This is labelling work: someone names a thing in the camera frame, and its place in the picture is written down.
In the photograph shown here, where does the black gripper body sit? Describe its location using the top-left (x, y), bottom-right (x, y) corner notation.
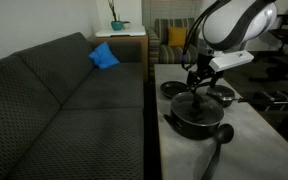
top-left (194, 52), bottom-right (216, 82)

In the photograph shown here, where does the large glass pot lid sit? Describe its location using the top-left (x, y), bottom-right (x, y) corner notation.
top-left (170, 91), bottom-right (225, 127)

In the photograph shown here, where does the small glass saucepan lid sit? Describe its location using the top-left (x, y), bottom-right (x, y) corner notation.
top-left (206, 84), bottom-right (236, 100)

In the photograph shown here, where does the large black pot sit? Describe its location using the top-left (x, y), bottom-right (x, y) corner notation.
top-left (163, 99), bottom-right (225, 141)

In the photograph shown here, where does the teal pot with plant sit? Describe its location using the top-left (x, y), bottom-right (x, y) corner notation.
top-left (107, 0), bottom-right (124, 32)

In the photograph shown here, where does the black frying pan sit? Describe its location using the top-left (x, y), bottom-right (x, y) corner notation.
top-left (159, 80), bottom-right (215, 99)

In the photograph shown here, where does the small black saucepan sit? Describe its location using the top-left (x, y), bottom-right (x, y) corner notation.
top-left (206, 84), bottom-right (252, 109)

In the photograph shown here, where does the striped armchair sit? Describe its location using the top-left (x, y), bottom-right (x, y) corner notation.
top-left (146, 17), bottom-right (218, 73)

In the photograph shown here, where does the yellow cushion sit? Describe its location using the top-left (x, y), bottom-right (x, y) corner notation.
top-left (167, 26), bottom-right (188, 48)

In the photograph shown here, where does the black ladle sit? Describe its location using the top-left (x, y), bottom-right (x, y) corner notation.
top-left (200, 123), bottom-right (235, 180)

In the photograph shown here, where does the black box with silver trim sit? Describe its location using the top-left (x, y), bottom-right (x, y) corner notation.
top-left (250, 90), bottom-right (288, 113)

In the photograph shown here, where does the blue throw pillow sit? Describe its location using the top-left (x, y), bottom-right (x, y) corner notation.
top-left (88, 41), bottom-right (121, 70)

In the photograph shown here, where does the dark grey fabric sofa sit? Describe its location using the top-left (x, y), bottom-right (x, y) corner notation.
top-left (0, 31), bottom-right (145, 180)

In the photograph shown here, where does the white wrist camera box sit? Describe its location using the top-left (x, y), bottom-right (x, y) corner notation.
top-left (208, 49), bottom-right (255, 73)

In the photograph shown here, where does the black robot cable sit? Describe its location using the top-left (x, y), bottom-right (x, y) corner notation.
top-left (181, 0), bottom-right (232, 72)

